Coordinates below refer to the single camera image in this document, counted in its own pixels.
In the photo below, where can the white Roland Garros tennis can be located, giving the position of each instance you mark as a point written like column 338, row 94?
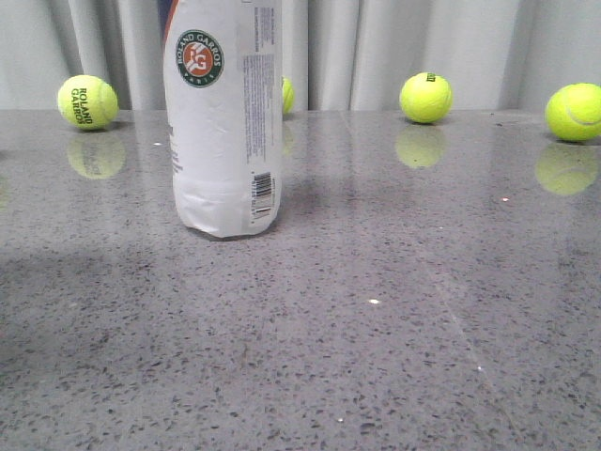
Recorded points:
column 222, row 74

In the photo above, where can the Head Team tennis ball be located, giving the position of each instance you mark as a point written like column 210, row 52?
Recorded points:
column 288, row 94

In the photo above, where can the Wilson tennis ball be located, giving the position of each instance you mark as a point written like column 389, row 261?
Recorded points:
column 426, row 97

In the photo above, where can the Roland Garros tennis ball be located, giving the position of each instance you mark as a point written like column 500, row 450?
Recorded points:
column 87, row 102

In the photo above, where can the rightmost yellow tennis ball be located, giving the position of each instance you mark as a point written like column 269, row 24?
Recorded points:
column 573, row 112

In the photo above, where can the grey pleated curtain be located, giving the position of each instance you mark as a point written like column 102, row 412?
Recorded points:
column 338, row 55

